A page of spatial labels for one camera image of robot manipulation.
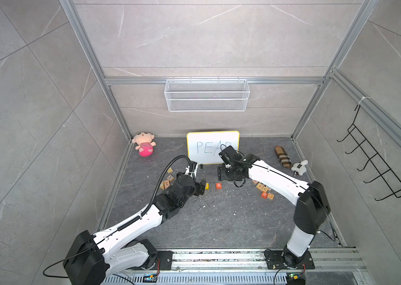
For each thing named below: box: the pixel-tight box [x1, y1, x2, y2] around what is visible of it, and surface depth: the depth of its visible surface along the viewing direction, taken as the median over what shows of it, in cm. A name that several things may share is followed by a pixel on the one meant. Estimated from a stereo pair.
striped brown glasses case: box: [275, 145, 292, 169], surface depth 109 cm
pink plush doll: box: [131, 131, 157, 158], surface depth 112 cm
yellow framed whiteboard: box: [187, 130, 241, 165], surface depth 100 cm
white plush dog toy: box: [290, 159, 309, 176], surface depth 103 cm
